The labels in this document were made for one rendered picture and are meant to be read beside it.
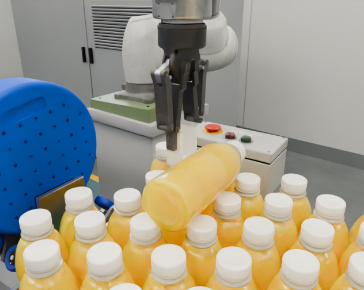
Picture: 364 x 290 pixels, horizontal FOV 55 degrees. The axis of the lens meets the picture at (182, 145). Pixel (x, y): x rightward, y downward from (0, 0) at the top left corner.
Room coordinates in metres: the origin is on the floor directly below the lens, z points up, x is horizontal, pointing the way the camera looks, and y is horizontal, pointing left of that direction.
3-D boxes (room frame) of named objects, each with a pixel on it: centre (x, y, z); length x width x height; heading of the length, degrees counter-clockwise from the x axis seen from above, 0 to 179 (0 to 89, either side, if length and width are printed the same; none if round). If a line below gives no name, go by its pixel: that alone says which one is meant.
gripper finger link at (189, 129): (0.58, -0.01, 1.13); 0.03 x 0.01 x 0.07; 56
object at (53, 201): (0.56, 0.22, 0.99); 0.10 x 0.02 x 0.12; 146
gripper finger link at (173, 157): (0.54, 0.01, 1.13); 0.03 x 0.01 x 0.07; 56
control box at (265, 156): (0.68, -0.11, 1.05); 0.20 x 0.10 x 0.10; 56
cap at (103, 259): (0.32, 0.09, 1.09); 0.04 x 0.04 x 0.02
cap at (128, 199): (0.44, 0.08, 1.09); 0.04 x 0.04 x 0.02
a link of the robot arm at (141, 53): (1.25, 0.12, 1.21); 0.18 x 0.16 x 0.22; 98
